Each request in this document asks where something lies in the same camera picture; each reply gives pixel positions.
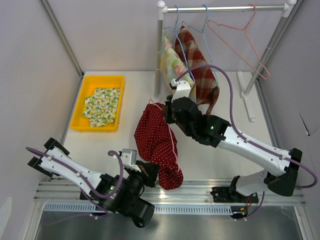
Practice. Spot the red plaid skirt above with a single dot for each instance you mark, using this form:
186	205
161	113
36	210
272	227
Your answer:
206	85

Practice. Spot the white slotted cable duct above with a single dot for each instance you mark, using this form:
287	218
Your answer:
159	209

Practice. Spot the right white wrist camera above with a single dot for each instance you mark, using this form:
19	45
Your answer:
182	89

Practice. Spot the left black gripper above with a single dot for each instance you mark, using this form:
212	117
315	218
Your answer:
149	173

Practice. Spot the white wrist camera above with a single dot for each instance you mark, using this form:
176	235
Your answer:
129	158
182	89

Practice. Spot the lemon print cloth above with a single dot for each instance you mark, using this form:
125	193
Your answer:
101	107

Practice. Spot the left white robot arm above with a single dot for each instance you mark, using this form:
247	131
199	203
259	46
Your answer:
110	194

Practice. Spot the blue wire hanger left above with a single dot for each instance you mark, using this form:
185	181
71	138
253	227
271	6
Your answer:
174	30

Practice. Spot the yellow plastic tray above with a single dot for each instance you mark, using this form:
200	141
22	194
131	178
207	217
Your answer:
90	83

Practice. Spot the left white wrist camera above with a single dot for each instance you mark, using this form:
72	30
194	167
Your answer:
129	158

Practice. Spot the metal clothes rack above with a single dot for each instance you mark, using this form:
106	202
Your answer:
288	9

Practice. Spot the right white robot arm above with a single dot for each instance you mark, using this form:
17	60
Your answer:
280	167

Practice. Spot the pink wire hanger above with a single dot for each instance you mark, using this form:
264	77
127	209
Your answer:
245	31
151	101

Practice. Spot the pastel floral skirt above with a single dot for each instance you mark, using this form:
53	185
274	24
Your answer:
171	65

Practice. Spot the red polka dot skirt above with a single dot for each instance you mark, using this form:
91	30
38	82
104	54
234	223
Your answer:
154	145

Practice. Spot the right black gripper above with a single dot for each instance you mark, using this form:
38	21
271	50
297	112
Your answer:
167	109

